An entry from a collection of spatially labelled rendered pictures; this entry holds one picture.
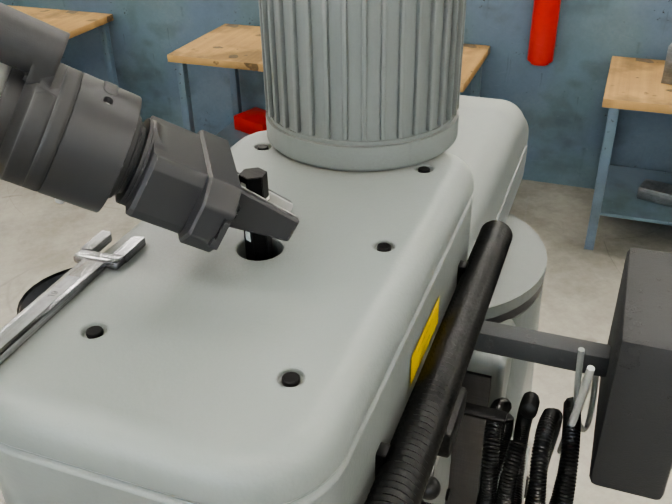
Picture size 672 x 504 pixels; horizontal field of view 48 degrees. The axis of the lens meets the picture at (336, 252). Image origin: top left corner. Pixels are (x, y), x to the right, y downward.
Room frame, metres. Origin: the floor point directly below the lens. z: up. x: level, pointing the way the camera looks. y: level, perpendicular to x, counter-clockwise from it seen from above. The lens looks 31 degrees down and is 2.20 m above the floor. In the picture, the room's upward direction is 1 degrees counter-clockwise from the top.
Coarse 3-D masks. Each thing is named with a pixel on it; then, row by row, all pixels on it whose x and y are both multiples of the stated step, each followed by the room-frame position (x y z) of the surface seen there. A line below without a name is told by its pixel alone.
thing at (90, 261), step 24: (96, 240) 0.52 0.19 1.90; (144, 240) 0.52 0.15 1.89; (96, 264) 0.48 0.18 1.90; (120, 264) 0.49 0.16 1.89; (48, 288) 0.45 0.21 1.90; (72, 288) 0.45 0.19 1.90; (24, 312) 0.42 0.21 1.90; (48, 312) 0.42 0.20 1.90; (0, 336) 0.40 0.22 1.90; (24, 336) 0.40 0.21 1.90; (0, 360) 0.38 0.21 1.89
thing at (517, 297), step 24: (528, 240) 1.08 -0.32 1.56; (504, 264) 1.00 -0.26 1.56; (528, 264) 1.00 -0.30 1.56; (504, 288) 0.94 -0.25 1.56; (528, 288) 0.94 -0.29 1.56; (504, 312) 0.90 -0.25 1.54; (528, 312) 0.94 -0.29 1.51; (480, 360) 0.82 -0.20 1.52; (504, 360) 0.82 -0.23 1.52; (480, 384) 0.81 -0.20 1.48; (504, 384) 0.83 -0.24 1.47; (528, 384) 1.04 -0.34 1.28; (480, 432) 0.81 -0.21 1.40; (456, 456) 0.82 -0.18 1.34; (480, 456) 0.81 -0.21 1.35; (528, 456) 1.10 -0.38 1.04; (456, 480) 0.82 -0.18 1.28; (528, 480) 1.12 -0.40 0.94
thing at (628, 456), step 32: (640, 256) 0.76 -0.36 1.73; (640, 288) 0.69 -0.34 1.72; (640, 320) 0.63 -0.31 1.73; (640, 352) 0.59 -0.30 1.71; (608, 384) 0.62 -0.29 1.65; (640, 384) 0.59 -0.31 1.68; (608, 416) 0.60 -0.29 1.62; (640, 416) 0.59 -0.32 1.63; (608, 448) 0.59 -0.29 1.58; (640, 448) 0.58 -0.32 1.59; (608, 480) 0.59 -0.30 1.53; (640, 480) 0.58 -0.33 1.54
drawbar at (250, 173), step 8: (248, 168) 0.52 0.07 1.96; (256, 168) 0.52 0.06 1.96; (240, 176) 0.51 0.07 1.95; (248, 176) 0.51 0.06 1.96; (256, 176) 0.51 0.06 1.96; (264, 176) 0.51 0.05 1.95; (248, 184) 0.51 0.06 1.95; (256, 184) 0.51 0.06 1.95; (264, 184) 0.51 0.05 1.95; (256, 192) 0.51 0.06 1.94; (264, 192) 0.51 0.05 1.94; (256, 240) 0.51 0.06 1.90; (264, 240) 0.51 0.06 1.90; (248, 248) 0.51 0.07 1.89; (256, 248) 0.51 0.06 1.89; (264, 248) 0.51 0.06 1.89; (272, 248) 0.52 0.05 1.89; (248, 256) 0.51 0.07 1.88; (256, 256) 0.51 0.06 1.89; (264, 256) 0.51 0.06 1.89; (272, 256) 0.52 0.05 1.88
